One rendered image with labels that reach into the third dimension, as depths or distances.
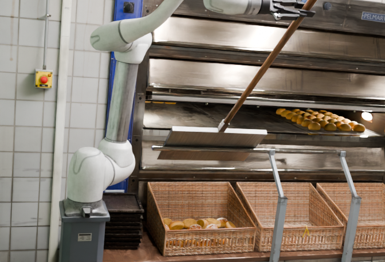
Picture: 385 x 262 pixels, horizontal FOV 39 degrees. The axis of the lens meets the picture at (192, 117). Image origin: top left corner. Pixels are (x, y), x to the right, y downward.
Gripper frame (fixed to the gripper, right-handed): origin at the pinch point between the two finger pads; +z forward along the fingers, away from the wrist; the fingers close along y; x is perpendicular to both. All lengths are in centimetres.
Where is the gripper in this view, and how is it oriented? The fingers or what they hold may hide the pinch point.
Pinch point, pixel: (305, 9)
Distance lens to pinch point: 218.5
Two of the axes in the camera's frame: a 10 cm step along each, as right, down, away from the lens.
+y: 1.1, 8.7, -4.7
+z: 9.5, 0.5, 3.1
